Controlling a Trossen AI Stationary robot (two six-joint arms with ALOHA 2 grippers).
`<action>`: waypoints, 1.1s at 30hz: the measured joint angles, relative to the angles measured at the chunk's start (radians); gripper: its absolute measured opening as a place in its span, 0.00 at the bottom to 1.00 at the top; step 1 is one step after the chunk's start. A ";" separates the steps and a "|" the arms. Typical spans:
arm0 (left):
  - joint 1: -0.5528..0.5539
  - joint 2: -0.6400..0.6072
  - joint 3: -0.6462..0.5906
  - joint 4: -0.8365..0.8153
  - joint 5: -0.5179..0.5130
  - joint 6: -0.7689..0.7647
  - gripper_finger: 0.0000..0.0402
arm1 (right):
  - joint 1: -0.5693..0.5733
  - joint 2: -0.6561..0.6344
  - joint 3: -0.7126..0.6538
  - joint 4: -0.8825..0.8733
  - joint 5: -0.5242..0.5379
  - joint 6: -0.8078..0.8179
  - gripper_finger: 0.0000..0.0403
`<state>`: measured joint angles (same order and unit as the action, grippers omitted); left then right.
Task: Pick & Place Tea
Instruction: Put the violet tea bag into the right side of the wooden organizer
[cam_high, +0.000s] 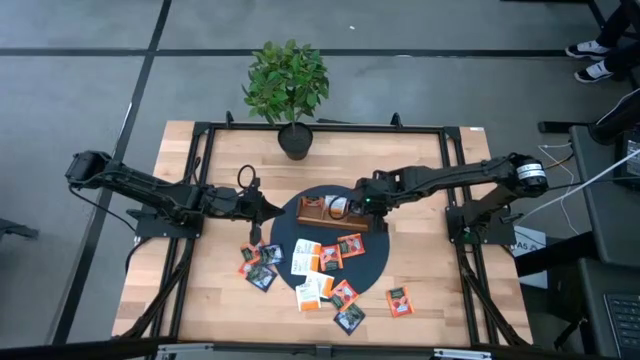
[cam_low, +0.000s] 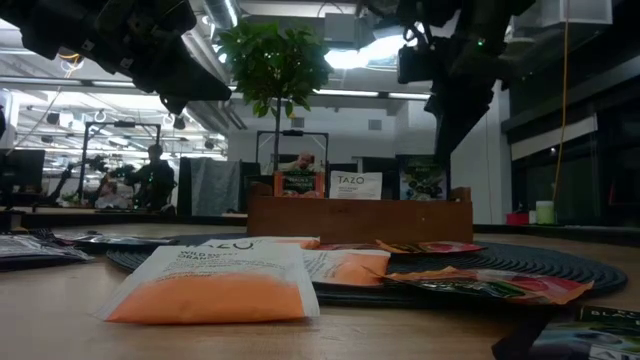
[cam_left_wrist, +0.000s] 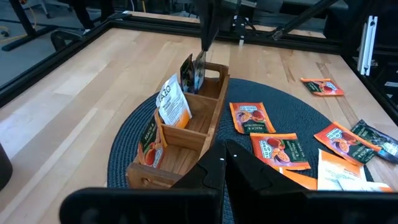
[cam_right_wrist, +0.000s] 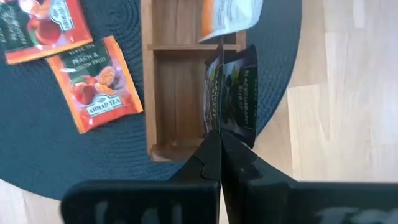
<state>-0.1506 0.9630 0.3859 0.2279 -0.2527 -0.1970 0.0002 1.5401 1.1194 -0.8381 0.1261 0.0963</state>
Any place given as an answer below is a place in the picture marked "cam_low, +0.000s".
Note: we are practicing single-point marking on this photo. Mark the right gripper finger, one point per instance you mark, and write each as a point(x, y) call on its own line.
point(447, 120)
point(470, 117)

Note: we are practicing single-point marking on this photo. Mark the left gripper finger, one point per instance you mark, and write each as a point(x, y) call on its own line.
point(175, 95)
point(197, 72)

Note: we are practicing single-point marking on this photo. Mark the white Tazo tea bag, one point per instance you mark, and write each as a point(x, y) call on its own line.
point(210, 295)
point(356, 185)
point(350, 267)
point(295, 242)

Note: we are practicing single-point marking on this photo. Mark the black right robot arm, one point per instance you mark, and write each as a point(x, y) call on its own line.
point(475, 20)

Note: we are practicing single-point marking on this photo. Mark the background black robot arm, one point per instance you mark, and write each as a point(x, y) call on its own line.
point(95, 162)

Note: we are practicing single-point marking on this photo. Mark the green potted plant black pot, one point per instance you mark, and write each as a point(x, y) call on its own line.
point(275, 65)

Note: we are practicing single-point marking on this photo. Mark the black computer monitor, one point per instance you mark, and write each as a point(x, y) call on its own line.
point(372, 164)
point(22, 170)

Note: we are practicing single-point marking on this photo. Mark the person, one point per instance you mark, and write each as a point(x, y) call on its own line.
point(305, 162)
point(152, 182)

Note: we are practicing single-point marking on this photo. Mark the grey cloth partition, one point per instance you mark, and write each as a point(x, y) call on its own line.
point(215, 185)

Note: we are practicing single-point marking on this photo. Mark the small red box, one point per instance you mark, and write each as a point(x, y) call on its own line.
point(517, 219)

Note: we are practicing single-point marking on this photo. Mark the pale green cylinder container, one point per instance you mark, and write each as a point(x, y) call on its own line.
point(545, 212)

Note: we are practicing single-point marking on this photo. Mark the wooden three-compartment tray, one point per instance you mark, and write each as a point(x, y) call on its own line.
point(360, 220)

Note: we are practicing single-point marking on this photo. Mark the dark round woven placemat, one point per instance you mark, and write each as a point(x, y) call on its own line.
point(525, 260)

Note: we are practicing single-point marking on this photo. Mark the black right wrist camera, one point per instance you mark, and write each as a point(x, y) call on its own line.
point(415, 64)

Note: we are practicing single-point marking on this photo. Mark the black robot station frame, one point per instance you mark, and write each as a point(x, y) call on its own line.
point(292, 133)
point(122, 124)

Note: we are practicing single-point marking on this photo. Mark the black ceiling camera dome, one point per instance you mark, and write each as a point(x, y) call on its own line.
point(70, 57)

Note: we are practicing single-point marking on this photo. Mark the white ceiling duct box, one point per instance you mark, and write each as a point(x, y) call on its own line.
point(560, 12)

